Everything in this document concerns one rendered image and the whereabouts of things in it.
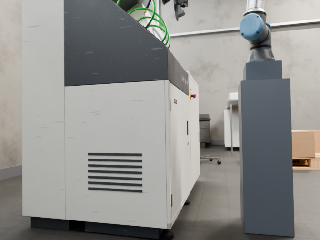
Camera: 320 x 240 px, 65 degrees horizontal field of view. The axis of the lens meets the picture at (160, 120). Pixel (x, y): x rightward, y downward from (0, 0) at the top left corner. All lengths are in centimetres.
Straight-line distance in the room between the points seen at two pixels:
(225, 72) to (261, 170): 632
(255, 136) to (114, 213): 82
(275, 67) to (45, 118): 127
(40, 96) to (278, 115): 129
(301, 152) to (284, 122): 219
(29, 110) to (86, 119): 37
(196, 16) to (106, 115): 701
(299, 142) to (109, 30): 280
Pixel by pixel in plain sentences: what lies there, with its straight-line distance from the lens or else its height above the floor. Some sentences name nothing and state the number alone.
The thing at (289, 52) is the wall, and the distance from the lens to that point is 794.
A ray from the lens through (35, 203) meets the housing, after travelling 164.
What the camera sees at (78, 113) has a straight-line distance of 142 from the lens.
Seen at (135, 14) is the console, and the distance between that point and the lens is 221.
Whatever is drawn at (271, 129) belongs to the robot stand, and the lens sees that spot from 142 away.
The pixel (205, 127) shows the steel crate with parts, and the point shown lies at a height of 51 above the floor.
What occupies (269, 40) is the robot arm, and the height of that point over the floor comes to 102.
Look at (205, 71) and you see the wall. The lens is 764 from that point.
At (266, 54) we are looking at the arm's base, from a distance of 152.
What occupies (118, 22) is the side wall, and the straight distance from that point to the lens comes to 141.
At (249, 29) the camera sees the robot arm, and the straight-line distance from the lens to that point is 142.
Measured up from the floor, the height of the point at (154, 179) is 31.
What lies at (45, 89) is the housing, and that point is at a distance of 155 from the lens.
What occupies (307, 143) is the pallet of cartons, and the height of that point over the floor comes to 33.
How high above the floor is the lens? 57
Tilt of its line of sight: 1 degrees up
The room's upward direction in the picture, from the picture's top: 1 degrees counter-clockwise
